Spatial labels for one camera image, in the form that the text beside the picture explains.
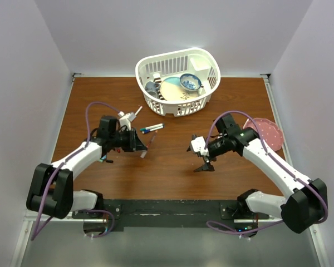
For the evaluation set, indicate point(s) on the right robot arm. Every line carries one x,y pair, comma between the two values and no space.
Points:
303,202

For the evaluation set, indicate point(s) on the striped cup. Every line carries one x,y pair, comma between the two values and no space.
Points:
157,81

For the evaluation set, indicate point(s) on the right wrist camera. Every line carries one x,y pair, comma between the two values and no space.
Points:
199,146

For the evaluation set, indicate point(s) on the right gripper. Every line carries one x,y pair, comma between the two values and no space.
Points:
207,166

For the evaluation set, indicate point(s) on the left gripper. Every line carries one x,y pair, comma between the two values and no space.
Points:
134,143

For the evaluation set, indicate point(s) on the aluminium frame rail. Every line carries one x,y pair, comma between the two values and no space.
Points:
24,236

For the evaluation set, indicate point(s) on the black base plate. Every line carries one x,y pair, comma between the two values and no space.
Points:
175,213

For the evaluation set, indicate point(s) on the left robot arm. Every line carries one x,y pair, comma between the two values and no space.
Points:
51,191

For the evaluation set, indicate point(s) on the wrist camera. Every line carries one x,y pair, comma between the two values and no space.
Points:
125,119
199,146

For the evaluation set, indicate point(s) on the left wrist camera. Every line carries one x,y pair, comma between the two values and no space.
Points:
125,119

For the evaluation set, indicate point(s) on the blue marker pen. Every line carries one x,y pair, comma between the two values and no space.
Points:
152,129

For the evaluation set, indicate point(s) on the green marker pen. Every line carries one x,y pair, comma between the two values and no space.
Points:
152,127

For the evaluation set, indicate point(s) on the grey mug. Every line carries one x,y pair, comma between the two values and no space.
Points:
152,89

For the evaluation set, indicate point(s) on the thin red pen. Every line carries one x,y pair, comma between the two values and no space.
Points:
143,154

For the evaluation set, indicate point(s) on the red marker pen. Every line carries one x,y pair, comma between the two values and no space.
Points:
138,110

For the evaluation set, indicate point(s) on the white plastic basket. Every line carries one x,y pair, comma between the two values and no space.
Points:
196,61

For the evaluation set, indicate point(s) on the cream and blue plate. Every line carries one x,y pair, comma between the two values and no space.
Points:
172,91

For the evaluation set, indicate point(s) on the blue patterned bowl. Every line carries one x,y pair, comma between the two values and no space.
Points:
190,82

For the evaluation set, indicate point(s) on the pink dotted plate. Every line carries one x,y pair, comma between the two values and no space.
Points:
271,133

